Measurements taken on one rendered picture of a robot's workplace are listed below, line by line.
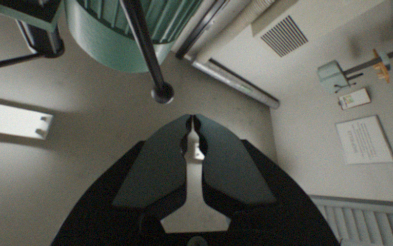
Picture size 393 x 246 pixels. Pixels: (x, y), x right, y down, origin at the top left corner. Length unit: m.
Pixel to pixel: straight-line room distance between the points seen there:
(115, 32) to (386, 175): 2.97
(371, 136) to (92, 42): 3.01
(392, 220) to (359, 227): 0.33
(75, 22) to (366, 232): 3.09
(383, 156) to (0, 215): 3.67
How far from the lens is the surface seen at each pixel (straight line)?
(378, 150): 2.96
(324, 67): 2.20
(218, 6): 1.76
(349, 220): 3.01
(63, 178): 1.46
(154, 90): 0.22
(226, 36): 1.83
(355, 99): 3.13
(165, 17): 0.22
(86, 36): 0.28
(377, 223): 2.96
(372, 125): 3.02
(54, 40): 0.42
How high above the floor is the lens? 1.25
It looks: 51 degrees up
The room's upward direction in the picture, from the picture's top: 115 degrees counter-clockwise
